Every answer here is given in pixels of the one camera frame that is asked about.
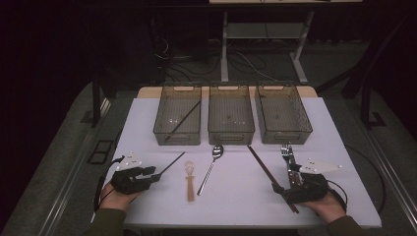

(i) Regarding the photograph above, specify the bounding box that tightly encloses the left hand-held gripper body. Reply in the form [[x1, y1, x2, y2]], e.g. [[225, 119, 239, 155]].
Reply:
[[110, 150, 152, 196]]

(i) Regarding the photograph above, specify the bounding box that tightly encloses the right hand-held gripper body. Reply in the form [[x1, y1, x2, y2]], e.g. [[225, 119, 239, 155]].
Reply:
[[283, 157, 343, 205]]

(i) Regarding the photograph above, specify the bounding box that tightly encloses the metal fork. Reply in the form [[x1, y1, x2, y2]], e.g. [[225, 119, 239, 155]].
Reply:
[[280, 144, 295, 188]]

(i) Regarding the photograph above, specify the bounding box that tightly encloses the black chopstick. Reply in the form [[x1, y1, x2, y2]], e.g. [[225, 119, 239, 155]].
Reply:
[[164, 99, 202, 142], [158, 150, 186, 180]]

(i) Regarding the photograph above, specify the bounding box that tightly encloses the brown wooden chopstick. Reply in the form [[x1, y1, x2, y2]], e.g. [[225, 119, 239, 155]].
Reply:
[[248, 145, 300, 214], [247, 146, 299, 214]]

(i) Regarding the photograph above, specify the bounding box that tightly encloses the clear spoon with wooden handle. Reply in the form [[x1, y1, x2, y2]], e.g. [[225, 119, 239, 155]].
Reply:
[[184, 160, 197, 203]]

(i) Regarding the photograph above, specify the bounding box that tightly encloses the translucent brown plastic bin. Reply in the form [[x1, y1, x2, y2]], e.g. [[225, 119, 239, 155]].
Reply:
[[254, 82, 314, 146], [152, 82, 203, 147], [208, 82, 256, 147]]

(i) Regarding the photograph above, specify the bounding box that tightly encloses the metal spoon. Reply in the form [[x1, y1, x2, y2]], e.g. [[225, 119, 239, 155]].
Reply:
[[196, 145, 225, 197]]

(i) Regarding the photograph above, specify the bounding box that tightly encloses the person's left hand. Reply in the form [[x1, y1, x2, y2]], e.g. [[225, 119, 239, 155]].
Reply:
[[98, 182, 142, 211]]

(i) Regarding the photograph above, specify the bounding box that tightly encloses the person's right hand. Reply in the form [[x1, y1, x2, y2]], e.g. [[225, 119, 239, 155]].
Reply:
[[299, 193, 347, 224]]

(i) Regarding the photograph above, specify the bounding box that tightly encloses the black metal stand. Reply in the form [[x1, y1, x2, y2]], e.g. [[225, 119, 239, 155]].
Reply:
[[340, 42, 387, 130], [91, 72, 116, 129]]

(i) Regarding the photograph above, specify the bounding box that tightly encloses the left hand-held gripper black cable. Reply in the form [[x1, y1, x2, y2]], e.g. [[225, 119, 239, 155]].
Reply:
[[93, 155, 126, 212]]

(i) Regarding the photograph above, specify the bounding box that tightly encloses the hand-held gripper black cable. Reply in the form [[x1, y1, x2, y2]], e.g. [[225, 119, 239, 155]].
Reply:
[[93, 155, 126, 212], [328, 179, 349, 212]]

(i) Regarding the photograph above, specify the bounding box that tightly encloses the right hand-held gripper black cable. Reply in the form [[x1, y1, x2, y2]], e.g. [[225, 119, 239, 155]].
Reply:
[[328, 179, 349, 212]]

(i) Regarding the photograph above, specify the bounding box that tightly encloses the metal floor rail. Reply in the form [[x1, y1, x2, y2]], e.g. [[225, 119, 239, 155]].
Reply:
[[38, 97, 112, 236], [358, 124, 417, 224]]

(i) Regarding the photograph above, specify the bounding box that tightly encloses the thin black floor cable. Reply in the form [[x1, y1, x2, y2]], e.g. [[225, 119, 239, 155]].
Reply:
[[345, 144, 387, 215]]

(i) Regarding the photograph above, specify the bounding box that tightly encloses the bundle of floor cables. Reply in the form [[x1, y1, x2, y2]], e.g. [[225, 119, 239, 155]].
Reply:
[[151, 35, 279, 83]]

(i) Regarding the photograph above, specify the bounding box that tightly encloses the white desk with metal frame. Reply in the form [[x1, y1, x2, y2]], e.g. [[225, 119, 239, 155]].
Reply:
[[208, 0, 363, 85]]

